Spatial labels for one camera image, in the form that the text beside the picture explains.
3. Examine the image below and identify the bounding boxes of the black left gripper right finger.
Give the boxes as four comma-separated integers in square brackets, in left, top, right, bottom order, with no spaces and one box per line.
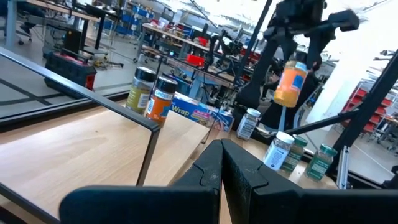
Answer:
[221,138,398,224]

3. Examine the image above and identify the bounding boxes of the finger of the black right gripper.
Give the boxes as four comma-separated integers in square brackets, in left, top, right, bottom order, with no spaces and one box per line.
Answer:
[306,29,336,70]
[280,35,300,62]

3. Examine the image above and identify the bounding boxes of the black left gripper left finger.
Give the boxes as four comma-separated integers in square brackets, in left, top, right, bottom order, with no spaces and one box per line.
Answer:
[58,139,223,224]

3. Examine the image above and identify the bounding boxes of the black-lid yellow-orange spice jar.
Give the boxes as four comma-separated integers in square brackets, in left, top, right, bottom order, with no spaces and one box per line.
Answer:
[272,58,309,108]

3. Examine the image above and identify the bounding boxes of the green-lid spice jar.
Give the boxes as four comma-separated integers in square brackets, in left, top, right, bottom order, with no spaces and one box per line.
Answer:
[279,134,309,174]
[303,143,339,183]

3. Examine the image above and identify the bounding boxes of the white-lid clear spice jar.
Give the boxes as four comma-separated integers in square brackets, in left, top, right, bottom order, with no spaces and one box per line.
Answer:
[262,131,295,172]
[236,107,262,141]

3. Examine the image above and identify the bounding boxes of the black-lid orange-label spice jar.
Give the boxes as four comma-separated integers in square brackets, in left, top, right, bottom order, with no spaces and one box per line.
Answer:
[144,75,179,128]

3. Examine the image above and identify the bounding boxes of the blue plastic wrap box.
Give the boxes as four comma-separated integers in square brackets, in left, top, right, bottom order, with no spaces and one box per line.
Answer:
[169,91,236,134]

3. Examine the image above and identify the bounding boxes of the black-lid olive-label spice jar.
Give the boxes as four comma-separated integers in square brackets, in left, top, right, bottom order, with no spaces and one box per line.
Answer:
[125,66,157,116]

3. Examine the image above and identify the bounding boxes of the red storage rack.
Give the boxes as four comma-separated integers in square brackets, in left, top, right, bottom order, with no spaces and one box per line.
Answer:
[348,86,397,134]

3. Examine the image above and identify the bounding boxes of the red plastic bin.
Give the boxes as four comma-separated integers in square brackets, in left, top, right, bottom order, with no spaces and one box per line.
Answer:
[185,53,206,67]

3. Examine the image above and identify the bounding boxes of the black and red crate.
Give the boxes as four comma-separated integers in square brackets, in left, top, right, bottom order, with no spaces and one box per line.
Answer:
[43,50,98,98]

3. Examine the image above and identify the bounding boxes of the silver aluminium extrusion post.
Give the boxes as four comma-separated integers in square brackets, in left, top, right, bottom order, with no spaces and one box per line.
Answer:
[336,145,351,190]

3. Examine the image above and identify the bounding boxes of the wooden shelf with black frame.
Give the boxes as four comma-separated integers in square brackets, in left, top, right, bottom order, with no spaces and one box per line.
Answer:
[0,46,215,224]

